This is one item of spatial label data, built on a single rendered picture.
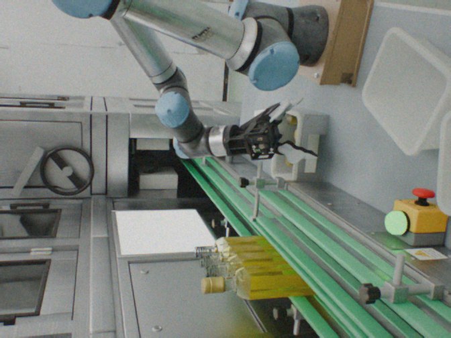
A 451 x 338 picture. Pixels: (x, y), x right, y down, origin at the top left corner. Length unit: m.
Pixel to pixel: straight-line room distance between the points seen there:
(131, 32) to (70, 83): 3.66
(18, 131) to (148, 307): 1.10
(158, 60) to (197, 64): 3.70
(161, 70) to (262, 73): 0.27
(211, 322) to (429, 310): 0.53
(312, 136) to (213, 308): 0.54
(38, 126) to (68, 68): 2.74
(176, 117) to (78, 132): 0.99
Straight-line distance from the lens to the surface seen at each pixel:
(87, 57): 4.71
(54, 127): 2.01
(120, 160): 2.01
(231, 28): 0.96
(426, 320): 0.71
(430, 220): 0.91
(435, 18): 1.01
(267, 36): 0.99
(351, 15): 1.17
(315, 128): 1.30
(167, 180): 2.18
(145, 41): 1.10
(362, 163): 1.17
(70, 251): 1.58
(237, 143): 1.08
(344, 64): 1.19
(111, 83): 4.72
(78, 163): 2.01
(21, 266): 1.51
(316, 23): 1.16
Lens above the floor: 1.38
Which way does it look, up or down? 16 degrees down
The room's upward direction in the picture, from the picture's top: 90 degrees counter-clockwise
